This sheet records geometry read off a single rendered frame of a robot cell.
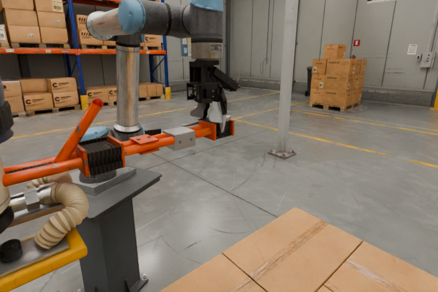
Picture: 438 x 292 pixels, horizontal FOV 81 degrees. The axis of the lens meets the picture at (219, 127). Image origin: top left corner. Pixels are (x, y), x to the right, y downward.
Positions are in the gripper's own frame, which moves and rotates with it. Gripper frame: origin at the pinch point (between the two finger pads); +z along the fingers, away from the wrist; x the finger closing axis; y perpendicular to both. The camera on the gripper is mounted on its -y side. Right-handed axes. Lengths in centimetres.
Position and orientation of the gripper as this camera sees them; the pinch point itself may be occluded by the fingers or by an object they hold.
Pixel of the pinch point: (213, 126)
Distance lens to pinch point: 80.8
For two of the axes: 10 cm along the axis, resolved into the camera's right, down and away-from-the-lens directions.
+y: -7.5, 1.8, -6.4
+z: 0.0, 9.6, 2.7
